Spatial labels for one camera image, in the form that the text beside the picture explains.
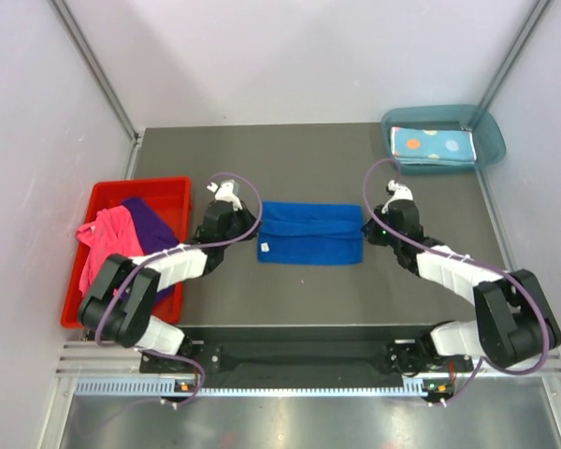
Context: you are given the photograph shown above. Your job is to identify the purple towel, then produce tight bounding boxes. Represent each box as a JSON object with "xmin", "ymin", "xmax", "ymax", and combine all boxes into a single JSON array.
[{"xmin": 120, "ymin": 196, "xmax": 180, "ymax": 305}]

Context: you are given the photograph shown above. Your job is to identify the light blue polka-dot towel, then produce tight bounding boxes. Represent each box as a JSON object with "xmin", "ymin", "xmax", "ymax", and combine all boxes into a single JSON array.
[{"xmin": 389, "ymin": 126, "xmax": 477, "ymax": 167}]

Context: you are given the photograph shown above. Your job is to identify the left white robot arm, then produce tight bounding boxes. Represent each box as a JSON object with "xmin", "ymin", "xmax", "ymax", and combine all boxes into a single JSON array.
[{"xmin": 78, "ymin": 200, "xmax": 261, "ymax": 356}]

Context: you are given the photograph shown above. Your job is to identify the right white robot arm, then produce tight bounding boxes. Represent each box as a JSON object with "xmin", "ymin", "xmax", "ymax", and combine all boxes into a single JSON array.
[{"xmin": 362, "ymin": 199, "xmax": 561, "ymax": 370}]

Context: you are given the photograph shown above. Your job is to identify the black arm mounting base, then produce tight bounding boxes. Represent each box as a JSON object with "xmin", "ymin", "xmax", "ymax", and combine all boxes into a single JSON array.
[{"xmin": 138, "ymin": 325, "xmax": 473, "ymax": 389}]

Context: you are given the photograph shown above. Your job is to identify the pink towel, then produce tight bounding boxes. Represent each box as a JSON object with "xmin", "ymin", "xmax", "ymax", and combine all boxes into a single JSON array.
[{"xmin": 76, "ymin": 206, "xmax": 144, "ymax": 297}]

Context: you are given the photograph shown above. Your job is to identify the teal translucent plastic tray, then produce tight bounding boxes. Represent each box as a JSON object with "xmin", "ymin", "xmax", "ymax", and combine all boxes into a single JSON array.
[{"xmin": 381, "ymin": 105, "xmax": 506, "ymax": 175}]

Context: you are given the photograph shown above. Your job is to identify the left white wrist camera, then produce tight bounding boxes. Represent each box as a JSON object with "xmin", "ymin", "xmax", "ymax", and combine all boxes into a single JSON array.
[{"xmin": 207, "ymin": 180, "xmax": 243, "ymax": 211}]

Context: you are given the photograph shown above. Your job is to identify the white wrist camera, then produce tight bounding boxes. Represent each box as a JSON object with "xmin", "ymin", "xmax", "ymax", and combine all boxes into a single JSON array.
[
  {"xmin": 207, "ymin": 180, "xmax": 243, "ymax": 211},
  {"xmin": 384, "ymin": 180, "xmax": 413, "ymax": 208}
]

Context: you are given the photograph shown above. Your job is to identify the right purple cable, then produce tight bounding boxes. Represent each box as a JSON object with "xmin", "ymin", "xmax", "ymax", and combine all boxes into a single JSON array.
[{"xmin": 362, "ymin": 157, "xmax": 553, "ymax": 407}]

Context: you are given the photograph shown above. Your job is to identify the purple cable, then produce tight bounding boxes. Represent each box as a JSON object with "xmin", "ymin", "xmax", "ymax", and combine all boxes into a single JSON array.
[
  {"xmin": 362, "ymin": 157, "xmax": 553, "ymax": 407},
  {"xmin": 93, "ymin": 171, "xmax": 264, "ymax": 407}
]

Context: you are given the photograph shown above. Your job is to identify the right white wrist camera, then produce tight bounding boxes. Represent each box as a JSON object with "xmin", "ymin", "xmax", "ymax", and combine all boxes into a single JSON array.
[{"xmin": 384, "ymin": 180, "xmax": 413, "ymax": 208}]

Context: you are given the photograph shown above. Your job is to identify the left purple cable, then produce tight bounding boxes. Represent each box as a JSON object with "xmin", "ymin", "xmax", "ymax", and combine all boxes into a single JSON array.
[{"xmin": 93, "ymin": 171, "xmax": 264, "ymax": 407}]

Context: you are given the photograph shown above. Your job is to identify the white slotted cable duct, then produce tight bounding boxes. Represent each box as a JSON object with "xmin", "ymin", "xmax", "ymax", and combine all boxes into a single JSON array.
[{"xmin": 74, "ymin": 378, "xmax": 452, "ymax": 398}]

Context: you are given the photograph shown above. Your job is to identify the aluminium front rail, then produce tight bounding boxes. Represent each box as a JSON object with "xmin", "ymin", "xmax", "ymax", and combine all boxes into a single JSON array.
[{"xmin": 55, "ymin": 341, "xmax": 561, "ymax": 378}]

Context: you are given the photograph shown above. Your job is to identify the left aluminium frame post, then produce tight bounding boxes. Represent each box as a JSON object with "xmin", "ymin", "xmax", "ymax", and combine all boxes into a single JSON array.
[{"xmin": 47, "ymin": 0, "xmax": 139, "ymax": 144}]

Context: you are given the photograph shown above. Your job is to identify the aluminium frame post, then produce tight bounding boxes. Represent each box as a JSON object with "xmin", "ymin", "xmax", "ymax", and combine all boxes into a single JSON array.
[
  {"xmin": 47, "ymin": 0, "xmax": 139, "ymax": 144},
  {"xmin": 478, "ymin": 0, "xmax": 554, "ymax": 110}
]

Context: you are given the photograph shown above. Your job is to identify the right aluminium frame post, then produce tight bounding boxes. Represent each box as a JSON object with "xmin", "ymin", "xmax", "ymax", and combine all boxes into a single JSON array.
[{"xmin": 478, "ymin": 0, "xmax": 554, "ymax": 110}]

